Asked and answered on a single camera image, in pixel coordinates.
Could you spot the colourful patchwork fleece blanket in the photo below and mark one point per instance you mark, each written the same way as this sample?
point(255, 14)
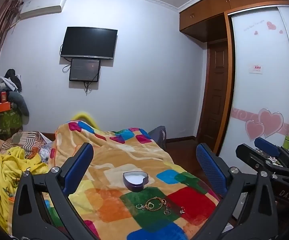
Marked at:
point(124, 155)

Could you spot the green patterned cloth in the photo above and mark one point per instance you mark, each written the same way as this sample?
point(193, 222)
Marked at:
point(7, 122)

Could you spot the wooden overhead cabinet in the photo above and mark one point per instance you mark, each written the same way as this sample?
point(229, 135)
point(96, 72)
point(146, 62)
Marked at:
point(209, 17)

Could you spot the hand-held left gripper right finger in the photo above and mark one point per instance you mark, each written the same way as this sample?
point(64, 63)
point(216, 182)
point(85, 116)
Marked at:
point(209, 165)

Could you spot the orange box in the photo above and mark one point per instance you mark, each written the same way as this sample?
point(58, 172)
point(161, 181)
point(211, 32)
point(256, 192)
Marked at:
point(1, 107)

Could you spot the small black wall monitor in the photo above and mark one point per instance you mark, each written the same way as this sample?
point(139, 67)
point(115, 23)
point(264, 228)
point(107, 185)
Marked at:
point(84, 69)

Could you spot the dark bag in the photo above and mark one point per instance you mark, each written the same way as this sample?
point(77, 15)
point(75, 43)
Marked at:
point(158, 136)

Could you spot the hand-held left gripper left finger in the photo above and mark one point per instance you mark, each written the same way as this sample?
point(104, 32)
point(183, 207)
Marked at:
point(78, 171)

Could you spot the gold hoop with bead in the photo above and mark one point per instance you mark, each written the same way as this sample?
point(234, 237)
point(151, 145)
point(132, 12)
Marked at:
point(167, 209)

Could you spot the small red box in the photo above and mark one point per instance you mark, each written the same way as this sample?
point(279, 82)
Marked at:
point(3, 97)

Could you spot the brown wooden door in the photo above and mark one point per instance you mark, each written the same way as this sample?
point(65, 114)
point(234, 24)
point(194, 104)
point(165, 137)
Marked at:
point(215, 95)

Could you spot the striped quilt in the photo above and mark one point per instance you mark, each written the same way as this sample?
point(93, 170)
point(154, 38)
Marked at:
point(27, 142)

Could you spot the purple heart-shaped tin box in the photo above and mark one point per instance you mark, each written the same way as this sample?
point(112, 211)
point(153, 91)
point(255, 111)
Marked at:
point(135, 181)

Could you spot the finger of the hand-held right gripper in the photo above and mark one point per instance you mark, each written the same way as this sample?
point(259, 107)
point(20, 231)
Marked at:
point(267, 145)
point(249, 153)

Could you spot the yellow cartoon blanket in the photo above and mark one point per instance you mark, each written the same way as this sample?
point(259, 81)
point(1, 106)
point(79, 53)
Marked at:
point(2, 177)

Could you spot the wall-mounted black television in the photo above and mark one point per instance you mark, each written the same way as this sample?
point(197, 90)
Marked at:
point(89, 42)

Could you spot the white air conditioner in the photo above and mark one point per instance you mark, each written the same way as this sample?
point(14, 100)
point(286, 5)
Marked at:
point(42, 7)

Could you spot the yellow pillow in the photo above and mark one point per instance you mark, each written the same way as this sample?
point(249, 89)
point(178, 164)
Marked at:
point(84, 118)

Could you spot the green bottle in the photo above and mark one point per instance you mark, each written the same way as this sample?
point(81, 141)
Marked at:
point(288, 142)

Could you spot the white paper label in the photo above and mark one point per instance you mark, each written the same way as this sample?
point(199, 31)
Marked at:
point(257, 68)

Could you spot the pile of clothes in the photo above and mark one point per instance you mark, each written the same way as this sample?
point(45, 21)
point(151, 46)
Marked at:
point(12, 85)

